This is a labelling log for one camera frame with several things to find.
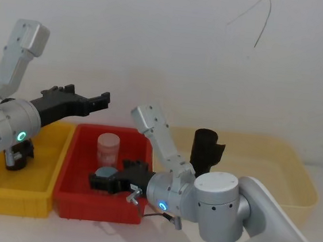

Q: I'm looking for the black cylinder with flap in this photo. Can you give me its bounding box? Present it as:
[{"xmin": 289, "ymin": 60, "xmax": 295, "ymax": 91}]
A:
[{"xmin": 187, "ymin": 126, "xmax": 228, "ymax": 180}]

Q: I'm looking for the clear plastic bottle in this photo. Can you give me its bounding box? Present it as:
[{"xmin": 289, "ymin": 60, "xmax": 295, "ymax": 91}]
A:
[{"xmin": 95, "ymin": 131, "xmax": 120, "ymax": 170}]

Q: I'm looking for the yellow plastic bin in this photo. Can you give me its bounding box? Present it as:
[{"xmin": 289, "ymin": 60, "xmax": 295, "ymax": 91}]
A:
[{"xmin": 0, "ymin": 114, "xmax": 77, "ymax": 222}]

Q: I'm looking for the cream plastic bin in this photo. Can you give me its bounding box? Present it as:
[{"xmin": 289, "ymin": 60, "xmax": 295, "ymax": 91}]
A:
[{"xmin": 156, "ymin": 124, "xmax": 323, "ymax": 230}]

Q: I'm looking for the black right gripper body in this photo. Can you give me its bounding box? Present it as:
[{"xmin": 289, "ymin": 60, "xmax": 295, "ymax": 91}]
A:
[{"xmin": 110, "ymin": 167, "xmax": 157, "ymax": 198}]

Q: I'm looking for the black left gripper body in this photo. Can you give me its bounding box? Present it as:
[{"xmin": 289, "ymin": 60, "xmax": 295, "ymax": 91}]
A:
[{"xmin": 27, "ymin": 87, "xmax": 93, "ymax": 133}]

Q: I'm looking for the black cylinder with red band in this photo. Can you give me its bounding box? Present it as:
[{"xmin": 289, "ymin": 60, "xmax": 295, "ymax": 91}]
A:
[{"xmin": 3, "ymin": 136, "xmax": 36, "ymax": 173}]

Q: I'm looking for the red plastic bin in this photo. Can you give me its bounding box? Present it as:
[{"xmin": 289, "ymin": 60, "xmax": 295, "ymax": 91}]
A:
[{"xmin": 49, "ymin": 120, "xmax": 158, "ymax": 228}]

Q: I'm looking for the bottle with blue-grey cap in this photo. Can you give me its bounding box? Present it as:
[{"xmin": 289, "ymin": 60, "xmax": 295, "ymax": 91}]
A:
[{"xmin": 94, "ymin": 165, "xmax": 118, "ymax": 181}]

